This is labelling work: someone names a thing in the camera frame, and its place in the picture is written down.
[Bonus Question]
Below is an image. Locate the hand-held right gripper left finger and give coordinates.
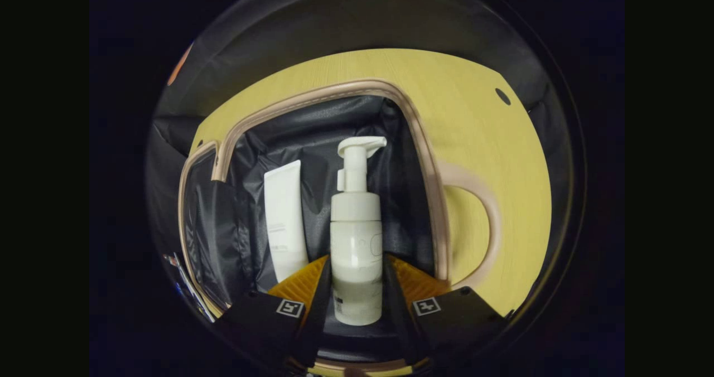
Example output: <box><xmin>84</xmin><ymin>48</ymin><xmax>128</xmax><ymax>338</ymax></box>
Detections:
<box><xmin>214</xmin><ymin>254</ymin><xmax>334</xmax><ymax>370</ymax></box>

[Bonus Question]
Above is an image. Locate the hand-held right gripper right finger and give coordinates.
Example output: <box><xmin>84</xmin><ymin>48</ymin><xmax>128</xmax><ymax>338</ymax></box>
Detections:
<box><xmin>381</xmin><ymin>253</ymin><xmax>509</xmax><ymax>368</ymax></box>

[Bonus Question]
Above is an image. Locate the white squeeze tube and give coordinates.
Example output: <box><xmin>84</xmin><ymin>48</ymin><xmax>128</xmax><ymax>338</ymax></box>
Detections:
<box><xmin>263</xmin><ymin>159</ymin><xmax>310</xmax><ymax>284</ymax></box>

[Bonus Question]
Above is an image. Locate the white pump bottle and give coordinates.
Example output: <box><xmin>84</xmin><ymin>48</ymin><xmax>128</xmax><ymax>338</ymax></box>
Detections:
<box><xmin>329</xmin><ymin>136</ymin><xmax>388</xmax><ymax>327</ymax></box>

